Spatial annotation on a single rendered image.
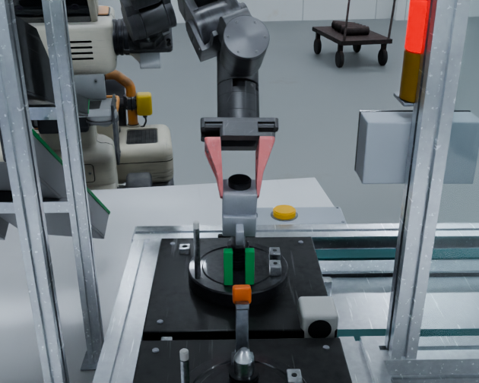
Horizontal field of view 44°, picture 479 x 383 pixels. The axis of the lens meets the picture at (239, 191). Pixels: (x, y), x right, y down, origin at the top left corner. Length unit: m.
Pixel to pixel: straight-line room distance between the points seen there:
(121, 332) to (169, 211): 0.56
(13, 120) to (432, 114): 0.39
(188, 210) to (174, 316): 0.54
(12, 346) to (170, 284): 0.26
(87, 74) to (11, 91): 0.93
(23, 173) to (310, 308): 0.38
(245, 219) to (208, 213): 0.51
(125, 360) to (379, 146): 0.38
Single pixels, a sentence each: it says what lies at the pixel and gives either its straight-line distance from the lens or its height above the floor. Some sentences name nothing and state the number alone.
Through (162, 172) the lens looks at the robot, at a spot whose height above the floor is 0.73.
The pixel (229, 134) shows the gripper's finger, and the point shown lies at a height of 1.18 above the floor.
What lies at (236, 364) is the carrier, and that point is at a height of 1.04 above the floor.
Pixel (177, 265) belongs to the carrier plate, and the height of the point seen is 0.97.
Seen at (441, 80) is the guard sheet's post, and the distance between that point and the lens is 0.61.
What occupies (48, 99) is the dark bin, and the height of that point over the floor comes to 1.24.
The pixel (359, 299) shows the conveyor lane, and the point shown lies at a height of 0.92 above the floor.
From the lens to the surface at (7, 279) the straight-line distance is 1.13.
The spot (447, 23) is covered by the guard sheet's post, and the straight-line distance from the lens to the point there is 0.60.
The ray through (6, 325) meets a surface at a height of 0.86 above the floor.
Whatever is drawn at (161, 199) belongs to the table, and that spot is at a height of 0.86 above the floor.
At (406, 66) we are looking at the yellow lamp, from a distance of 0.64.
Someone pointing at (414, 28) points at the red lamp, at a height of 1.33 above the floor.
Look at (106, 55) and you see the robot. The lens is 1.48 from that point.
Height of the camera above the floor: 1.43
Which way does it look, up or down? 24 degrees down
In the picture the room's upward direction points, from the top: straight up
